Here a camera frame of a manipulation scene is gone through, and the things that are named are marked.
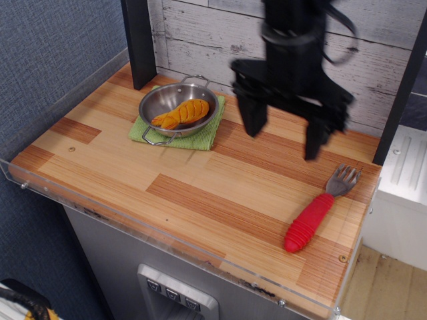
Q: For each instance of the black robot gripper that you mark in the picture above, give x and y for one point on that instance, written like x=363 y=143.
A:
x=291 y=78

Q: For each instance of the grey toy fridge cabinet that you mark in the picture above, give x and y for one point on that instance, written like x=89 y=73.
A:
x=115 y=256

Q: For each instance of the clear acrylic table guard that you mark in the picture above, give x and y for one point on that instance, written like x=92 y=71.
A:
x=66 y=112

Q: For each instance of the steel pan with handles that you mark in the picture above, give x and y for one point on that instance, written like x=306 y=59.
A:
x=168 y=97

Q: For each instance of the green folded cloth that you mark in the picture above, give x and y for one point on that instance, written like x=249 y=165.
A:
x=203 y=140

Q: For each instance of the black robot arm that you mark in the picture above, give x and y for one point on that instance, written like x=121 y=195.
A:
x=301 y=17

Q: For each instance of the white ribbed side box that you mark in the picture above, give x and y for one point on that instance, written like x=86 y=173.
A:
x=396 y=221

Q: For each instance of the silver dispenser button panel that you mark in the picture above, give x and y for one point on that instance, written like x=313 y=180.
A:
x=177 y=295

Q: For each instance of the black frame post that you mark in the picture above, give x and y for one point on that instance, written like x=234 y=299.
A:
x=139 y=41
x=408 y=80

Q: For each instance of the red handled metal fork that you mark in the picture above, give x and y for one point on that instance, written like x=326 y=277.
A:
x=305 y=225

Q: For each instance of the black right frame post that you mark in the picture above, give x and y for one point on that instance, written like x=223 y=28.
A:
x=408 y=80

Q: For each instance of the orange plush fish toy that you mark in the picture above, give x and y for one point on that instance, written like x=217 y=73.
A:
x=186 y=112

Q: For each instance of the black left frame post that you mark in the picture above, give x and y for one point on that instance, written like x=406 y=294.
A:
x=139 y=41

